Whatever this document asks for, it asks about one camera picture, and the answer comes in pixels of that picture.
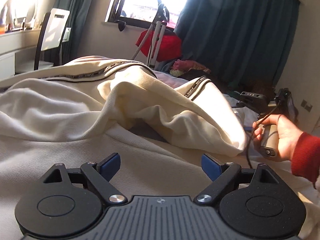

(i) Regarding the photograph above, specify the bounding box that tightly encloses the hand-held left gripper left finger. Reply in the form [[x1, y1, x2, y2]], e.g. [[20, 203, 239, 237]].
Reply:
[[42, 152, 127, 204]]

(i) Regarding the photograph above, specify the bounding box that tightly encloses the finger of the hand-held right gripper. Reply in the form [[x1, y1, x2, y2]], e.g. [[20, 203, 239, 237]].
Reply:
[[235, 101, 261, 115], [239, 91, 266, 105]]

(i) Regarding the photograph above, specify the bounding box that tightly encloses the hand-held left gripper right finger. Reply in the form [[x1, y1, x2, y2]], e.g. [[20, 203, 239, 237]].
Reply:
[[196, 153, 280, 204]]

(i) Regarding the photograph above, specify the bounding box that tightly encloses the cream sweatshirt with black trim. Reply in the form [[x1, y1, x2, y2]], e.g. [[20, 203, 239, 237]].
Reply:
[[0, 55, 247, 240]]

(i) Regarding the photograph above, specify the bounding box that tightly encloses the person's right forearm red sleeve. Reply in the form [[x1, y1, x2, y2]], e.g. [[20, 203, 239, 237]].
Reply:
[[291, 132, 320, 190]]

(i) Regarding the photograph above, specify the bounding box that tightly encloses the pile of dark clothes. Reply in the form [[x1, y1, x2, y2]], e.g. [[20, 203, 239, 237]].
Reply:
[[179, 69, 276, 99]]

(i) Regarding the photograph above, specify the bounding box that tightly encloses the person's right hand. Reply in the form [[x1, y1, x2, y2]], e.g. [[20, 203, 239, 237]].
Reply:
[[252, 114, 305, 162]]

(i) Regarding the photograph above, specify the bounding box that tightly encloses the bed with pale sheet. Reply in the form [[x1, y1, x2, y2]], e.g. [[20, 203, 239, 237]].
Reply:
[[150, 69, 320, 240]]

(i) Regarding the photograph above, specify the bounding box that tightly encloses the dark teal curtain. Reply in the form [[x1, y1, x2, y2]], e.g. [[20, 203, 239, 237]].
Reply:
[[53, 0, 126, 65], [174, 0, 300, 92]]

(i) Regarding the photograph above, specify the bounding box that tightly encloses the pink clothing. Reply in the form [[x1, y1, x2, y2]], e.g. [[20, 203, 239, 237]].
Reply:
[[172, 59, 211, 72]]

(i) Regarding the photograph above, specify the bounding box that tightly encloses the red bag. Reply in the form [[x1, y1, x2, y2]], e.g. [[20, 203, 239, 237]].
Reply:
[[136, 28, 183, 62]]

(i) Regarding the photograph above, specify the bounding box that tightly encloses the garment steamer with stand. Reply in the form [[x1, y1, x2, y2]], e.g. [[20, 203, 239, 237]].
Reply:
[[131, 0, 171, 70]]

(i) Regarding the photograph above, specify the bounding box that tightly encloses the white dressing table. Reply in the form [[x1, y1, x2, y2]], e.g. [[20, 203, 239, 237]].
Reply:
[[0, 27, 43, 81]]

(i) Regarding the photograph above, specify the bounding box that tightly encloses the white and black chair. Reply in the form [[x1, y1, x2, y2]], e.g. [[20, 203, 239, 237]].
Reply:
[[33, 8, 71, 71]]

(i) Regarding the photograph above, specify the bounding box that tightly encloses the grey wall socket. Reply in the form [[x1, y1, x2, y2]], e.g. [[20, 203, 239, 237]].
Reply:
[[301, 99, 313, 113]]

